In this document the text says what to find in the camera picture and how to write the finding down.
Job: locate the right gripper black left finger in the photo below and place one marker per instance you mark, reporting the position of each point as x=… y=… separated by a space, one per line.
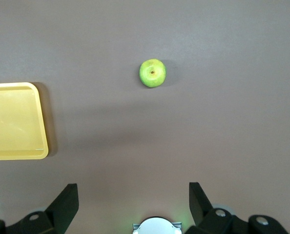
x=59 y=212

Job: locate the yellow plastic tray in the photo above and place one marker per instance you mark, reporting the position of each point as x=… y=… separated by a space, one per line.
x=13 y=122

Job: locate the green apple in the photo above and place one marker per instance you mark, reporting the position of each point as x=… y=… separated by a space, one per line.
x=152 y=73

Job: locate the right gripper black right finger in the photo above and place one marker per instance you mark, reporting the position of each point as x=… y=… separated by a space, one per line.
x=208 y=219

